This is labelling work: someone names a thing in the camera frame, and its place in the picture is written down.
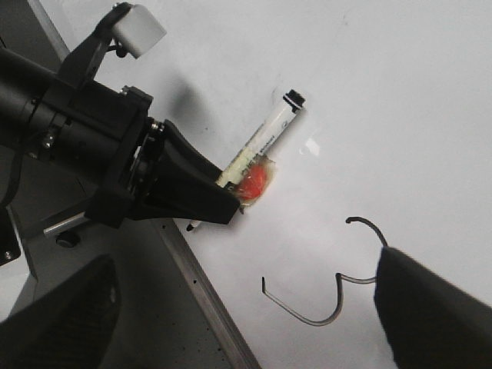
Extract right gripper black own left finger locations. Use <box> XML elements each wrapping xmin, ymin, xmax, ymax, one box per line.
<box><xmin>1</xmin><ymin>255</ymin><xmax>119</xmax><ymax>368</ymax></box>

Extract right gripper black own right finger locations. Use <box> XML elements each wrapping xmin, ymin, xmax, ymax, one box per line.
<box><xmin>374</xmin><ymin>248</ymin><xmax>491</xmax><ymax>368</ymax></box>

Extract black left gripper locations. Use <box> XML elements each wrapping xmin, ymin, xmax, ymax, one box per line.
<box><xmin>38</xmin><ymin>86</ymin><xmax>238</xmax><ymax>228</ymax></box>

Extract white black whiteboard marker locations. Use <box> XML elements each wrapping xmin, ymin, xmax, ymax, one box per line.
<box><xmin>185</xmin><ymin>88</ymin><xmax>307</xmax><ymax>232</ymax></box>

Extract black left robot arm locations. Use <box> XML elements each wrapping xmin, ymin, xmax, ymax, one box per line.
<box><xmin>1</xmin><ymin>49</ymin><xmax>239</xmax><ymax>368</ymax></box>

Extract white whiteboard panel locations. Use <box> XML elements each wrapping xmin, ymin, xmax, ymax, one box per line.
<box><xmin>38</xmin><ymin>0</ymin><xmax>492</xmax><ymax>369</ymax></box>

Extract silver metal handle bar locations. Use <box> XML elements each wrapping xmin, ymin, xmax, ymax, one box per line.
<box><xmin>43</xmin><ymin>212</ymin><xmax>89</xmax><ymax>238</ymax></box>

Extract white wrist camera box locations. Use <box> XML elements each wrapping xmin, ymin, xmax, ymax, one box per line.
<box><xmin>112</xmin><ymin>4</ymin><xmax>167</xmax><ymax>59</ymax></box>

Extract aluminium whiteboard tray rail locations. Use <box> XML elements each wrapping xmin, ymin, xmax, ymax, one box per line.
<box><xmin>26</xmin><ymin>0</ymin><xmax>262</xmax><ymax>369</ymax></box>

